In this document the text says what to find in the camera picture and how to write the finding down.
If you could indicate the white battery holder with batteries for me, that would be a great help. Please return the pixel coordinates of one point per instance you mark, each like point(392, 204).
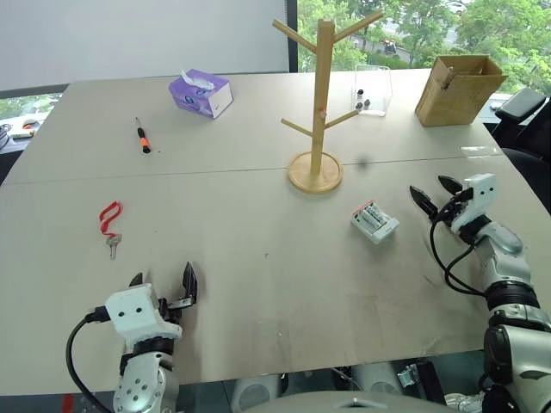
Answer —
point(374, 221)

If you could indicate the silver metal clamp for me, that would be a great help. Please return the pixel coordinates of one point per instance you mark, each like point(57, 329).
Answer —
point(408, 377)

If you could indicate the clear plastic box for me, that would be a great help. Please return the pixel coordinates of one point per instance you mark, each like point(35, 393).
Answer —
point(381, 92)

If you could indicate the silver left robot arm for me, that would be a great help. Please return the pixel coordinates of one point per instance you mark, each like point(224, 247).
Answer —
point(142, 383)

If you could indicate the white rounded shape under table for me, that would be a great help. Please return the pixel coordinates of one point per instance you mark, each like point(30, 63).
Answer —
point(254, 393)
point(374, 378)

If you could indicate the clutter on side desk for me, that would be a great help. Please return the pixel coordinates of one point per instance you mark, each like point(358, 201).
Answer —
point(19, 129)

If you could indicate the white roller blind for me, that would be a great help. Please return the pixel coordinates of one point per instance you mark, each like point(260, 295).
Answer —
point(142, 38)

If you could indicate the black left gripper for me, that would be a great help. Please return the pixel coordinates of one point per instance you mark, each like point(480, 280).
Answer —
point(174, 310)

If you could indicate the black and orange screwdriver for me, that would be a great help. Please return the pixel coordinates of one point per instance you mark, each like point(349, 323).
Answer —
point(143, 139)

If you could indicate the grey robot torso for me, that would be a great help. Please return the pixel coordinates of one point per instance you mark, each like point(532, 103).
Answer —
point(344, 403)

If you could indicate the brown cardboard box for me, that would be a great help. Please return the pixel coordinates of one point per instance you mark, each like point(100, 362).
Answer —
point(452, 96)

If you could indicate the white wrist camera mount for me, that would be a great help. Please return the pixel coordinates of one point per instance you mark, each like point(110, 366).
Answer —
point(478, 200)
point(135, 314)

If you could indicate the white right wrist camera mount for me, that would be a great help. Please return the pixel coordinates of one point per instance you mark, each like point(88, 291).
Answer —
point(478, 200)

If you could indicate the black office chair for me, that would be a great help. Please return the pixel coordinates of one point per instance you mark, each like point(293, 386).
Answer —
point(527, 129)

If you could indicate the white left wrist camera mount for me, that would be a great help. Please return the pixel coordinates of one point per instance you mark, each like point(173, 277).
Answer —
point(135, 314)

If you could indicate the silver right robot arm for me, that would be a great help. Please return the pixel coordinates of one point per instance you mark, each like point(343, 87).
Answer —
point(505, 249)

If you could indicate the wooden tree-shaped hanging rack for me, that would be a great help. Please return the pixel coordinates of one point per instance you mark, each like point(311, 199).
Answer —
point(320, 107)

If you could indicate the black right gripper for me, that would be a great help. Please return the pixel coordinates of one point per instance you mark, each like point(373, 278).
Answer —
point(452, 210)

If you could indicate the purple tissue box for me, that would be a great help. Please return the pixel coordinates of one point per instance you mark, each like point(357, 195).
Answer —
point(196, 96)

